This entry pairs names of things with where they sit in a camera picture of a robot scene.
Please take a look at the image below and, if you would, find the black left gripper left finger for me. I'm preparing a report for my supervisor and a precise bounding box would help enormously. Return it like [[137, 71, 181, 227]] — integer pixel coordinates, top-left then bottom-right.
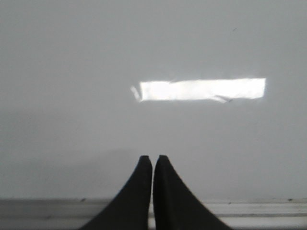
[[81, 155, 153, 230]]

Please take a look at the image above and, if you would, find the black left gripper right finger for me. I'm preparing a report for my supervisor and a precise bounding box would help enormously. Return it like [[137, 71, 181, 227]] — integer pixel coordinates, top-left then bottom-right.
[[153, 155, 231, 230]]

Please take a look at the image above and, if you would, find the white whiteboard with aluminium frame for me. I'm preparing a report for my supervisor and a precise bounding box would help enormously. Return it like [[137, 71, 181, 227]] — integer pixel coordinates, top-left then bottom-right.
[[0, 0, 307, 230]]

